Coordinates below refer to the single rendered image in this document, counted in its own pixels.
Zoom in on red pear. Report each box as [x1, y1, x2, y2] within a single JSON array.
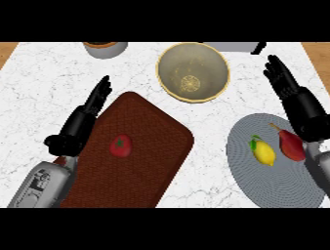
[[269, 122, 308, 163]]

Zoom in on yellow lemon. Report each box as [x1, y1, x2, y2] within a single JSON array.
[[248, 134, 279, 167]]

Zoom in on grey round placemat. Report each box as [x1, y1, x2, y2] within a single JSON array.
[[226, 112, 328, 209]]

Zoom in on brown rectangular placemat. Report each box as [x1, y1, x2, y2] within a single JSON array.
[[59, 91, 196, 209]]

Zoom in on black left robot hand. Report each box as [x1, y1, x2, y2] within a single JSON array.
[[43, 74, 114, 157]]

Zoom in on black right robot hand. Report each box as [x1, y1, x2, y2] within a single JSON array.
[[263, 54, 330, 144]]

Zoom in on grey appliance with black part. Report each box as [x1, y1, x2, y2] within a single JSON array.
[[201, 42, 269, 56]]

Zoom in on red tomato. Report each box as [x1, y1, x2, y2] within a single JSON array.
[[109, 134, 135, 159]]

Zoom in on yellow-rimmed grey bowl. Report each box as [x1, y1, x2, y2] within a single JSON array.
[[157, 42, 232, 104]]

